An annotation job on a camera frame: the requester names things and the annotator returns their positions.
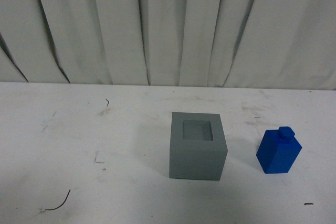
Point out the blue block with knob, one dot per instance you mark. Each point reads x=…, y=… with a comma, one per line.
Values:
x=278, y=150

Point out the gray cube base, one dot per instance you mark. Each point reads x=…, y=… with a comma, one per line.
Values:
x=198, y=147

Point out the white pleated curtain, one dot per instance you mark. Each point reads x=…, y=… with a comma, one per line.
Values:
x=287, y=44

